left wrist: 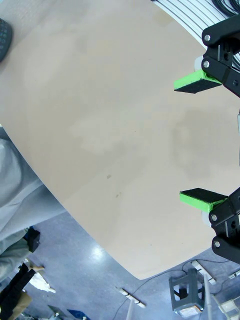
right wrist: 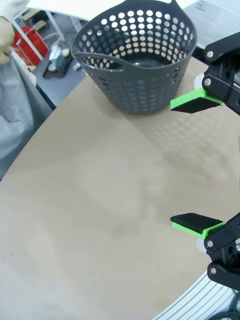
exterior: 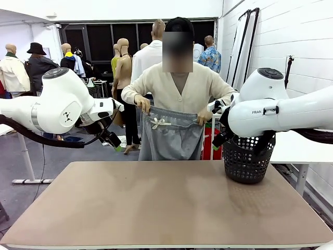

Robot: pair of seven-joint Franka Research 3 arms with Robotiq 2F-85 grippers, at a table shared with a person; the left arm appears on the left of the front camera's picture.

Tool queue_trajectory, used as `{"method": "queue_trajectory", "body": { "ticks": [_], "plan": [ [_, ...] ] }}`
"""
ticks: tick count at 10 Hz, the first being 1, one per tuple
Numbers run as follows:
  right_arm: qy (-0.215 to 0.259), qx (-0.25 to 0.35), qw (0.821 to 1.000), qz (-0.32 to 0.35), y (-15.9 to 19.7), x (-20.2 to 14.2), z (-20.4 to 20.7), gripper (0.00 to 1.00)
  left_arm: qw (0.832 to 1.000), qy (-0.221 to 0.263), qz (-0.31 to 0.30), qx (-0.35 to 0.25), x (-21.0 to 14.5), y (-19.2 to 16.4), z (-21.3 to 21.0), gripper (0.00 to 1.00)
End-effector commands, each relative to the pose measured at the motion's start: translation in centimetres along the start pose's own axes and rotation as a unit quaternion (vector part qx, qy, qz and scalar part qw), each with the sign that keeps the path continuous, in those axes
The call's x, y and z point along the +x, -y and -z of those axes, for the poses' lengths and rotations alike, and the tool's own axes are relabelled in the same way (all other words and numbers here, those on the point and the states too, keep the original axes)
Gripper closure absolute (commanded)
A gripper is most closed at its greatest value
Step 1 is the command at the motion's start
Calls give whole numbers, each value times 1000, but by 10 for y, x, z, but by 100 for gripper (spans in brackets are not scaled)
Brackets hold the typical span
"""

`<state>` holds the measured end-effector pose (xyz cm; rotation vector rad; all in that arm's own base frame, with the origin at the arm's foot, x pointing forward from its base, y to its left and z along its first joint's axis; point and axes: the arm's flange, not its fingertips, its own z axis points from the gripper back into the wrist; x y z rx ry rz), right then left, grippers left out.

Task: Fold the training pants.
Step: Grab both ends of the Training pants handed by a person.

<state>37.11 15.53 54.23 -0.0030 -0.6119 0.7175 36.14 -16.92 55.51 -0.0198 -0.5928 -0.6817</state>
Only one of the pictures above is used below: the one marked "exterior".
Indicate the mannequin with blue floral shirt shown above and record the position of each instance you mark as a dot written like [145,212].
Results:
[212,58]

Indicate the bare tan mannequin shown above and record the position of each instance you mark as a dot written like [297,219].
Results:
[125,67]

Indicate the person's right forearm cream sleeve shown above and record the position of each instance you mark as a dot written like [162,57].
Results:
[128,93]

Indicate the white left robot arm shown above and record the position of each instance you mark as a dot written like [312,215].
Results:
[59,104]

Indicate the mannequin with white shirt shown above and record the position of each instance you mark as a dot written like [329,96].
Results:
[143,62]

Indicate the figure with black bucket hat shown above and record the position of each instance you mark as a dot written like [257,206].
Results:
[39,67]

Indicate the black shutter door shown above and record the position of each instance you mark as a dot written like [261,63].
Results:
[101,41]

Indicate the grey training pants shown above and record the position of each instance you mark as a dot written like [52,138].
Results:
[171,140]

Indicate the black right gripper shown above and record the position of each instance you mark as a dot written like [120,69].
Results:
[223,138]

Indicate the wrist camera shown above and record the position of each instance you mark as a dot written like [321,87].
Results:
[219,106]
[118,105]

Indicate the mannequin with yellow-green top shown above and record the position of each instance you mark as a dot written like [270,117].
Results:
[115,65]

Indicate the black tripod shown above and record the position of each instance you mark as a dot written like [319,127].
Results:
[288,75]

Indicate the person's left hand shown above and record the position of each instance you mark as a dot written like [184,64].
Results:
[204,117]

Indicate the person body cream cardigan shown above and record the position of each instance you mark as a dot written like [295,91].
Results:
[166,86]

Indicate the black perforated plastic basket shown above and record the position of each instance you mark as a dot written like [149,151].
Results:
[247,166]

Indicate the white table with T-foot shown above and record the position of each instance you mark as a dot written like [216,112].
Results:
[24,156]

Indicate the black cap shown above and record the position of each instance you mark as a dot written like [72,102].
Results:
[179,26]

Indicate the mannequin with yellow collar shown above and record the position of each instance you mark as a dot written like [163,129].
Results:
[68,63]

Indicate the red bag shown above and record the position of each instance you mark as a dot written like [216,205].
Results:
[208,145]

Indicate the bare mannequin head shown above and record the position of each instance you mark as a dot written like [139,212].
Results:
[143,46]

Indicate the mannequin with cream jacket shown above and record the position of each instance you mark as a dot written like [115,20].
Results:
[13,73]

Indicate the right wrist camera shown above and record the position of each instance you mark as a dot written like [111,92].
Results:
[219,106]

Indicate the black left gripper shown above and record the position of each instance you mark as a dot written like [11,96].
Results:
[109,136]

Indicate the black framed white panel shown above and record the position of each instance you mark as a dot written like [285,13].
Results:
[248,57]
[238,52]

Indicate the person's right hand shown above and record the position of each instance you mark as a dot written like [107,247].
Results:
[143,102]

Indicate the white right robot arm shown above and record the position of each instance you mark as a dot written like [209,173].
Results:
[260,114]

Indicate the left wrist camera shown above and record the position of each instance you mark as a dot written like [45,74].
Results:
[118,105]

